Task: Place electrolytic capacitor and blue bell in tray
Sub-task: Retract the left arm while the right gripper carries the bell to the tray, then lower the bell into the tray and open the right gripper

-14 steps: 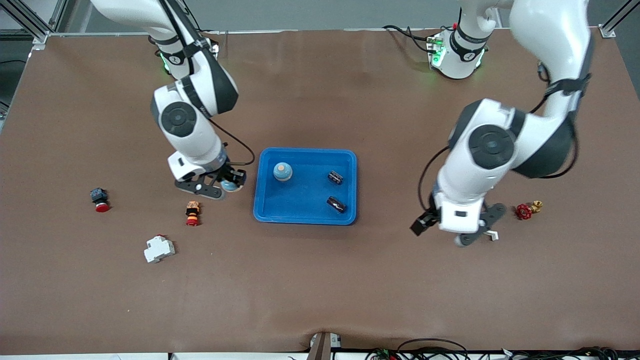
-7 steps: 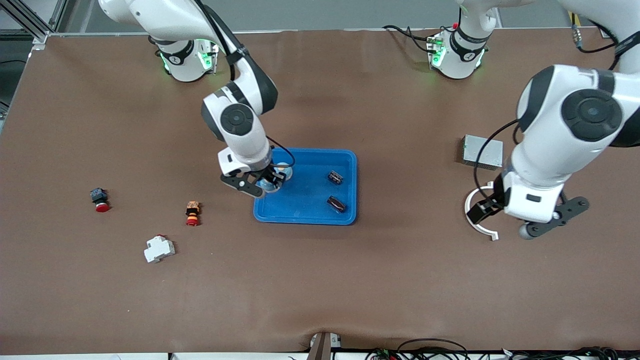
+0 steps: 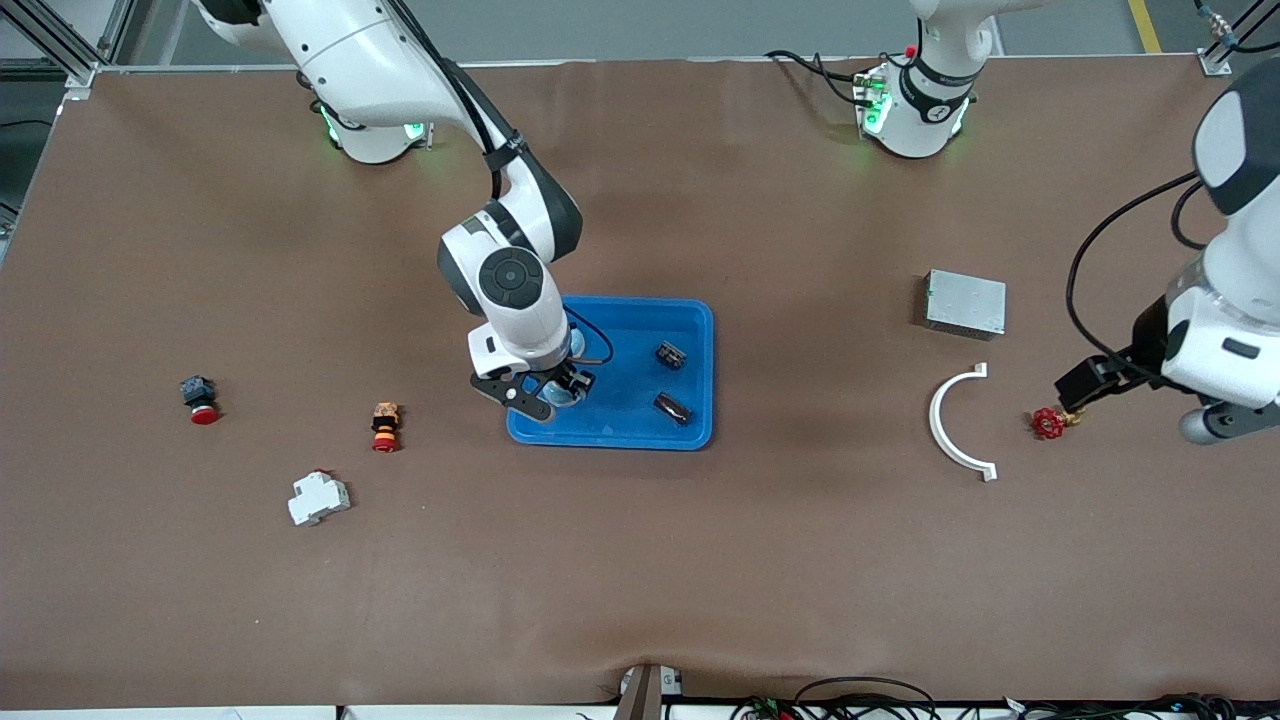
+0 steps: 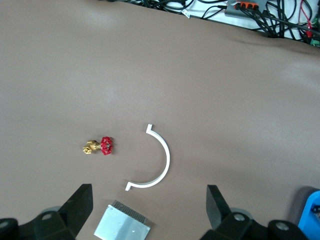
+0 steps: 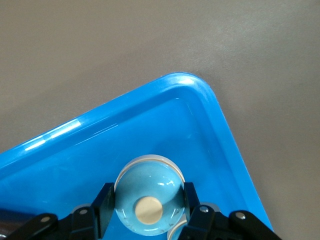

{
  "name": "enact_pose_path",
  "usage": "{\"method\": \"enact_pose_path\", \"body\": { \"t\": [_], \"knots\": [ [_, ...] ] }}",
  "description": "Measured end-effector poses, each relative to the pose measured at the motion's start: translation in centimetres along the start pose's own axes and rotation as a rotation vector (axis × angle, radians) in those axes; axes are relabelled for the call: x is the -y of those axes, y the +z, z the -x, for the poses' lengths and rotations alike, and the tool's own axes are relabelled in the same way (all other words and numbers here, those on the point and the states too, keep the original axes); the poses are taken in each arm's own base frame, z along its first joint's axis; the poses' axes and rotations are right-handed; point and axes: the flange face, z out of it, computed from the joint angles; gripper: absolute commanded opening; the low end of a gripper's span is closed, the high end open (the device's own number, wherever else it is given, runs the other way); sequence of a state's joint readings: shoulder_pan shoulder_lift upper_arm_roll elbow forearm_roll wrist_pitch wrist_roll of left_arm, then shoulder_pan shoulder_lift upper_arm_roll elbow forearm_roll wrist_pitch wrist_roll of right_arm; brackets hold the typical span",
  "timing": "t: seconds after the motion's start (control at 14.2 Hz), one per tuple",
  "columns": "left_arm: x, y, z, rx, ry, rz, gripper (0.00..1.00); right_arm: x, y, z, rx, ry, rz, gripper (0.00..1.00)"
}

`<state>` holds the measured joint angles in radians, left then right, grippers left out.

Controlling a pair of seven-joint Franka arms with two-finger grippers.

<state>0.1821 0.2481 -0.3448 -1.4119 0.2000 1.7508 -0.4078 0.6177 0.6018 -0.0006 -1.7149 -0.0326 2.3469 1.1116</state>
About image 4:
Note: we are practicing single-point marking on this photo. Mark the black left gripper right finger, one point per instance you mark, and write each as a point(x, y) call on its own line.
point(217, 212)

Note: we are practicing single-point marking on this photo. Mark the red connector plug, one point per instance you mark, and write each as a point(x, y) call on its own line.
point(309, 33)

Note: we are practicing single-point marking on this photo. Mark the brown table mat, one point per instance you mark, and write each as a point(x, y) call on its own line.
point(200, 100)

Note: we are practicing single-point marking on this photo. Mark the white curved bracket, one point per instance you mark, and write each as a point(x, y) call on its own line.
point(167, 160)

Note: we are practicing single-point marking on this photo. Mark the blue plastic tray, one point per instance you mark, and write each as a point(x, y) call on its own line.
point(307, 217)

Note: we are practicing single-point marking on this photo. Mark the green connector plug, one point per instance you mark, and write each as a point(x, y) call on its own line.
point(315, 43)

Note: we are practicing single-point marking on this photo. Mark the grey hub orange plugs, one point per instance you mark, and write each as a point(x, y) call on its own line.
point(232, 11)

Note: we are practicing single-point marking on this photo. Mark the silver metal box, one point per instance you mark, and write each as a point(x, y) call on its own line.
point(120, 225)

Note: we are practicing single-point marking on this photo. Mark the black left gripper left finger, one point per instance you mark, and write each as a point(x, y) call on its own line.
point(75, 210)

